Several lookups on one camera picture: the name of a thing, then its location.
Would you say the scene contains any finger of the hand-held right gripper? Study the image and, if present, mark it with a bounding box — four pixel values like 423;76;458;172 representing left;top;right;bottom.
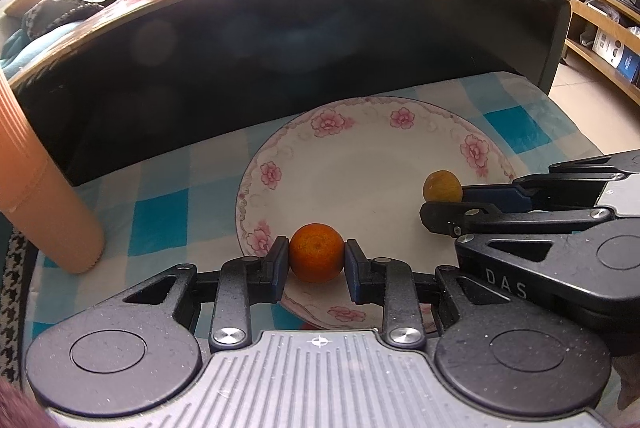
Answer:
419;201;617;282
461;152;640;214

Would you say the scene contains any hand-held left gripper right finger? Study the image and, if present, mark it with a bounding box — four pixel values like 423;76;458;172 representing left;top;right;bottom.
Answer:
344;238;506;351

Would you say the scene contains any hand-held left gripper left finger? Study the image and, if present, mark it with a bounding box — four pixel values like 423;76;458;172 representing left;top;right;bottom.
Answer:
107;235;291;353

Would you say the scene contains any small yellow-green citrus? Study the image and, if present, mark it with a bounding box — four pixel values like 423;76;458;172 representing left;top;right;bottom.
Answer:
422;170;463;204

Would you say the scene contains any orange tangerine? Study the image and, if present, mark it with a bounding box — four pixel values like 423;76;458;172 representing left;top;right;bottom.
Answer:
289;223;346;284

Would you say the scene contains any white plate with pink flowers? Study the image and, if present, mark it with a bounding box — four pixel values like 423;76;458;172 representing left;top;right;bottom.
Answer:
235;97;516;331

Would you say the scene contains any blue white checked tablecloth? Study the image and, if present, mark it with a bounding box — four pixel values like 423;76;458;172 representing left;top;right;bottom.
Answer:
22;70;626;428

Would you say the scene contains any blue box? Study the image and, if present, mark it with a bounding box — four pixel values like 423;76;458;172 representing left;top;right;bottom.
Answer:
621;48;640;85

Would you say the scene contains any white box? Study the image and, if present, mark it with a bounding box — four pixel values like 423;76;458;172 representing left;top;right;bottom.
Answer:
594;27;627;65

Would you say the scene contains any wooden television stand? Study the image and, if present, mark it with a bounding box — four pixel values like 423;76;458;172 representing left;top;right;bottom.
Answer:
430;0;640;104

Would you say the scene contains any dark coffee table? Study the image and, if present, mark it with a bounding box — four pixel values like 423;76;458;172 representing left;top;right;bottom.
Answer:
0;0;573;189

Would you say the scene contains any peach ribbed plastic cup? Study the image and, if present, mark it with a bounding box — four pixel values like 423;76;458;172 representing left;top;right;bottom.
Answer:
0;68;106;275

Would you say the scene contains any houndstooth cloth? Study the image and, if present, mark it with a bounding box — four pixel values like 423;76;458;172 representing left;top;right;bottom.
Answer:
0;228;38;381

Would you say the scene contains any maroon fuzzy sleeve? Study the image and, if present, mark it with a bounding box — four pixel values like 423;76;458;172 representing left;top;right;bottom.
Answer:
0;377;48;428

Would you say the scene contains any houndstooth cushion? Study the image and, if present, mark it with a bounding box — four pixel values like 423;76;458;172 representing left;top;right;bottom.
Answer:
20;0;104;41

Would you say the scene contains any teal cloth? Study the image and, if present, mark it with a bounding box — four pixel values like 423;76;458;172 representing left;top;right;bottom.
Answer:
0;20;76;69

